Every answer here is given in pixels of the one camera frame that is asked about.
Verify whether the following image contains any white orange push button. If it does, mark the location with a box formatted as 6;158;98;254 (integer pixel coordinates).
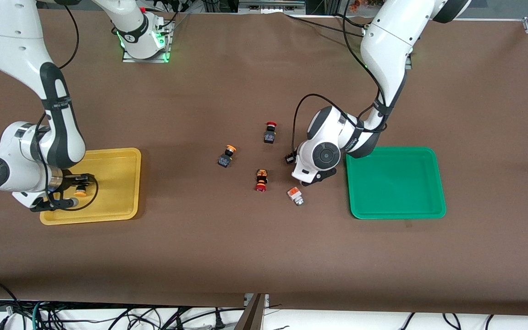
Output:
286;186;305;207

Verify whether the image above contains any yellow plastic tray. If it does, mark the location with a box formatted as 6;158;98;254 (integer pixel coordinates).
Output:
39;147;142;226

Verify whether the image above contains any red button black body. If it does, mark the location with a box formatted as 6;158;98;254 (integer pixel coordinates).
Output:
263;121;278;145

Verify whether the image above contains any red button orange body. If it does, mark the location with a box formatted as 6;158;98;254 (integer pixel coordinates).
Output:
253;168;270;193

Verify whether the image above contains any brown table cover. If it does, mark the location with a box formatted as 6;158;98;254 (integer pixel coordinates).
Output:
0;9;528;318

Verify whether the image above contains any green plastic tray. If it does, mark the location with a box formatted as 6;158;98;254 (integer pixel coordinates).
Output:
346;146;447;220

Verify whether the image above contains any grey metal background device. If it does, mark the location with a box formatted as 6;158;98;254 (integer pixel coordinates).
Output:
238;0;307;13

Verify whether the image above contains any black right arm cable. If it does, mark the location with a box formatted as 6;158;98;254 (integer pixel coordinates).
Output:
36;4;99;212

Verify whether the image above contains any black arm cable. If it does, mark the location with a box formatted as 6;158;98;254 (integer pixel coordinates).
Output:
36;4;99;212
292;0;389;157

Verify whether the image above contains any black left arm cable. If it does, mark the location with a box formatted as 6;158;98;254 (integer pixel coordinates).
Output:
292;0;389;157

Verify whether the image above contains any teal floor cable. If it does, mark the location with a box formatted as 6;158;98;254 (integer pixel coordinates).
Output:
31;300;45;330

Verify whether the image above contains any black cable on tabletop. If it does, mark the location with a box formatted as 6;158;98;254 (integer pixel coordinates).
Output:
284;13;366;38

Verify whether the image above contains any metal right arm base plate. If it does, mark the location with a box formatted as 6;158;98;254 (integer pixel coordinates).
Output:
121;21;174;64

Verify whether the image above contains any table support post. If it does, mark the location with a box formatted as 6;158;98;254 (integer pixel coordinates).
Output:
233;293;270;330

